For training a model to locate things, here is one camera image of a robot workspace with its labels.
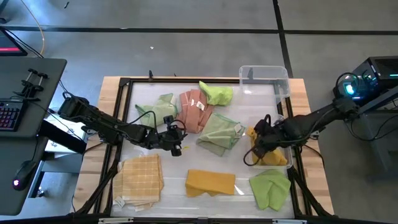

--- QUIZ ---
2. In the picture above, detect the dark grey desk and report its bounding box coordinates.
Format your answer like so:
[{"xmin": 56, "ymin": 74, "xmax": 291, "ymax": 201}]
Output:
[{"xmin": 0, "ymin": 57, "xmax": 68, "ymax": 217}]

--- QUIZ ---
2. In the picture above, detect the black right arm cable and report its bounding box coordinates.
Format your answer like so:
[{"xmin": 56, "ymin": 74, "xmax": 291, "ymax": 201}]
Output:
[{"xmin": 243, "ymin": 145, "xmax": 261, "ymax": 167}]

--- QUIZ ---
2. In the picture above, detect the white box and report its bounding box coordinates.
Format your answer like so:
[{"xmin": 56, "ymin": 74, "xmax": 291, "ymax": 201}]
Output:
[{"xmin": 45, "ymin": 113, "xmax": 90, "ymax": 155}]

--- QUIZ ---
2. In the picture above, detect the black computer monitor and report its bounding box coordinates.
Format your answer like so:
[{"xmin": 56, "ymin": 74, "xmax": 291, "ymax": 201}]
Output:
[{"xmin": 0, "ymin": 27, "xmax": 28, "ymax": 57}]

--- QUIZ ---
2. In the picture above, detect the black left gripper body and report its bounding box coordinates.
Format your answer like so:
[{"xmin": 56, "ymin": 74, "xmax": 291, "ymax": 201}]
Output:
[{"xmin": 152, "ymin": 123, "xmax": 188, "ymax": 151}]

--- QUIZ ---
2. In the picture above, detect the yellow checked towel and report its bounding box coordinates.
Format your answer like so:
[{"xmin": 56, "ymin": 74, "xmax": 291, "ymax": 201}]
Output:
[{"xmin": 112, "ymin": 154, "xmax": 165, "ymax": 212}]

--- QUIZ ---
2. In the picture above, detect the black aluminium rig frame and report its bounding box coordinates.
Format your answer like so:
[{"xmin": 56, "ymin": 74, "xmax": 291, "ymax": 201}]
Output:
[{"xmin": 74, "ymin": 76, "xmax": 332, "ymax": 224}]

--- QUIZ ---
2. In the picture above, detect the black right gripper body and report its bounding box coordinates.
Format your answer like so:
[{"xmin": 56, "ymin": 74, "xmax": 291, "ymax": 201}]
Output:
[{"xmin": 253, "ymin": 115, "xmax": 282, "ymax": 149}]

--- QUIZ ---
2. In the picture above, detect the salmon pink striped towel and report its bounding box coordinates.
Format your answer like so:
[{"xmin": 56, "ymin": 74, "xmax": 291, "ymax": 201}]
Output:
[{"xmin": 176, "ymin": 88, "xmax": 215, "ymax": 134}]

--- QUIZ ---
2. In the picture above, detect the dark metal equipment stand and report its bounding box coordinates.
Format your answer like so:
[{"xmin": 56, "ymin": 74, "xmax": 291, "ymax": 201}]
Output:
[{"xmin": 357, "ymin": 85, "xmax": 398, "ymax": 175}]

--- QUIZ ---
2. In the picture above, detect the black backlit keyboard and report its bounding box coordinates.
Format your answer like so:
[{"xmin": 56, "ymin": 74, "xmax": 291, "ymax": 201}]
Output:
[{"xmin": 0, "ymin": 98, "xmax": 25, "ymax": 132}]

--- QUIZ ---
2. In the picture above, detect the mustard yellow towel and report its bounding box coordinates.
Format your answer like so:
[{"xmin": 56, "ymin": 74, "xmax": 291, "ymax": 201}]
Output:
[
  {"xmin": 246, "ymin": 126, "xmax": 289, "ymax": 167},
  {"xmin": 185, "ymin": 169, "xmax": 236, "ymax": 198}
]

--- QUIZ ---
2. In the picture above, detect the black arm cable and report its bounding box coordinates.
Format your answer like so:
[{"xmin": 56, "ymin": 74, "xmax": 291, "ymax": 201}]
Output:
[
  {"xmin": 243, "ymin": 145, "xmax": 261, "ymax": 167},
  {"xmin": 124, "ymin": 110, "xmax": 159, "ymax": 132}
]

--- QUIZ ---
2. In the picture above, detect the black computer mouse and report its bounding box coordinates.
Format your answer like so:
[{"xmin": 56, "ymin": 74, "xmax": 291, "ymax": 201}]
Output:
[{"xmin": 12, "ymin": 160, "xmax": 37, "ymax": 191}]

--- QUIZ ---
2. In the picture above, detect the yellow cable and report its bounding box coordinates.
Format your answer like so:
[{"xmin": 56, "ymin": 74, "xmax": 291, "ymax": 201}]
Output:
[{"xmin": 20, "ymin": 0, "xmax": 46, "ymax": 56}]

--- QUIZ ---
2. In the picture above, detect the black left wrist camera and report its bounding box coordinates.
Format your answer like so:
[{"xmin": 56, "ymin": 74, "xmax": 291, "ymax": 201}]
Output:
[{"xmin": 162, "ymin": 114, "xmax": 175, "ymax": 129}]

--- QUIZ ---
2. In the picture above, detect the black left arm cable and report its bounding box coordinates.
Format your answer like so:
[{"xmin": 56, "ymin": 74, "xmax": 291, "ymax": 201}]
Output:
[{"xmin": 124, "ymin": 110, "xmax": 159, "ymax": 132}]

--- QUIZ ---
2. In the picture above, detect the pale green towel green trim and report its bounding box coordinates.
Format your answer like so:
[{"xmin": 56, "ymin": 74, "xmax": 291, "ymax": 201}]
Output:
[{"xmin": 195, "ymin": 112, "xmax": 246, "ymax": 157}]

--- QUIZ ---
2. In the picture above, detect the lime green microfibre towel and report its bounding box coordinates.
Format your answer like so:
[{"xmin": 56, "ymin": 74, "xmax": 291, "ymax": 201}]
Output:
[
  {"xmin": 198, "ymin": 80, "xmax": 234, "ymax": 106},
  {"xmin": 249, "ymin": 169, "xmax": 292, "ymax": 212}
]

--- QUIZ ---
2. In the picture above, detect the clear plastic storage bin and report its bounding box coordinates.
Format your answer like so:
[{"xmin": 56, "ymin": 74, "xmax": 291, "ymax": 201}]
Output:
[
  {"xmin": 238, "ymin": 65, "xmax": 291, "ymax": 99},
  {"xmin": 247, "ymin": 113, "xmax": 295, "ymax": 170}
]

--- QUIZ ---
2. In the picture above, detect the black desktop computer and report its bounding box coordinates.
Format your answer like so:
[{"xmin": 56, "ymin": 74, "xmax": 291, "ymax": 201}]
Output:
[{"xmin": 333, "ymin": 55, "xmax": 398, "ymax": 105}]

